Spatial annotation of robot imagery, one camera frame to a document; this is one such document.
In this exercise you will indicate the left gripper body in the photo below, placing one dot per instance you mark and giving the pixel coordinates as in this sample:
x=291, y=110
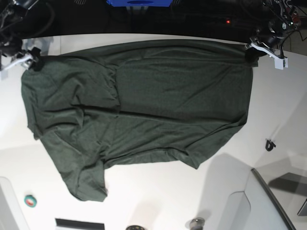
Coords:
x=268, y=42

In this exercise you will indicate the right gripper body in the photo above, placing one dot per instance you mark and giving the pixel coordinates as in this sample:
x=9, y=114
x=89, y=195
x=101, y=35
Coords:
x=12, y=48

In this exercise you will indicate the dark green t-shirt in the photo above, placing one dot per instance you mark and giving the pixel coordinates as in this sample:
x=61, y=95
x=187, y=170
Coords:
x=140, y=102

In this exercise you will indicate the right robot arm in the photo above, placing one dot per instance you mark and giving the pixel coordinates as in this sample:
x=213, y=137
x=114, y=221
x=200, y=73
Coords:
x=12, y=13

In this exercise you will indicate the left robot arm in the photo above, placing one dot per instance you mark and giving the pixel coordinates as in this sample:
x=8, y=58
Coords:
x=281, y=17

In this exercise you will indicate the black clip on table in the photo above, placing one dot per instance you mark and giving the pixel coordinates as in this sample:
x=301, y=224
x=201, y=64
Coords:
x=270, y=145

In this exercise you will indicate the grey round knob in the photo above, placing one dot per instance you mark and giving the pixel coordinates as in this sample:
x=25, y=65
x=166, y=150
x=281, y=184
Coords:
x=197, y=224

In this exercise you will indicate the black round dial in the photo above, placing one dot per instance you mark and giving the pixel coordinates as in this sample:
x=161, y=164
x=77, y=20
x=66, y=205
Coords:
x=135, y=227

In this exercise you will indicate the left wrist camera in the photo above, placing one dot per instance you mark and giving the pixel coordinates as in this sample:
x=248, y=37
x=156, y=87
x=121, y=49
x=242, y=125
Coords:
x=281, y=63

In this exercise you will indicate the black cable bundle background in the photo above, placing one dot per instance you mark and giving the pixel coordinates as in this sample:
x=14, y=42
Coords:
x=299, y=16

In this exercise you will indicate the blue mount plate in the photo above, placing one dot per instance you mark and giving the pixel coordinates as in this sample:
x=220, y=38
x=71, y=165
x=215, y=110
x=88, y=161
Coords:
x=136, y=3

